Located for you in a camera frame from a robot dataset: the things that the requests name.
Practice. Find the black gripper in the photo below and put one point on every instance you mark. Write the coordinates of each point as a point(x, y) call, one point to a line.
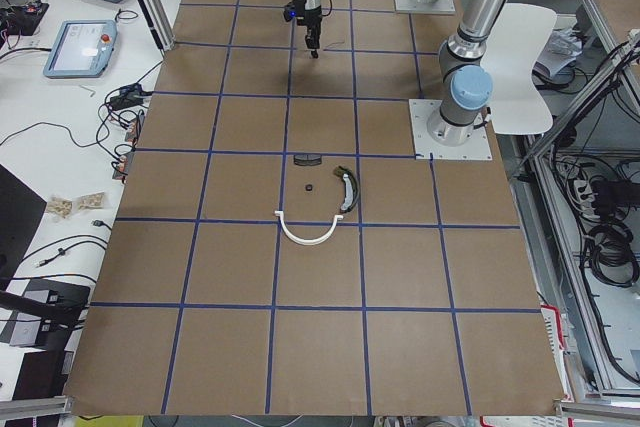
point(311, 23)

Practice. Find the black brake pad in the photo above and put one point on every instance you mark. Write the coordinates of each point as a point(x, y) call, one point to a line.
point(307, 159)

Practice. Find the dark curved brake shoe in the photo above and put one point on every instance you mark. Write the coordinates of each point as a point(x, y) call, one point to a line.
point(351, 186)

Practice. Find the white curved plastic part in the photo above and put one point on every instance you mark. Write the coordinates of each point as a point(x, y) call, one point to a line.
point(308, 236)

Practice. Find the white plastic chair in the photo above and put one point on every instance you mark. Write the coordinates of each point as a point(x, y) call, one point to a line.
point(518, 37)

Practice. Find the lower blue teach pendant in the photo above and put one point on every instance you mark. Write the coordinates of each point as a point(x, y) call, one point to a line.
point(82, 49)

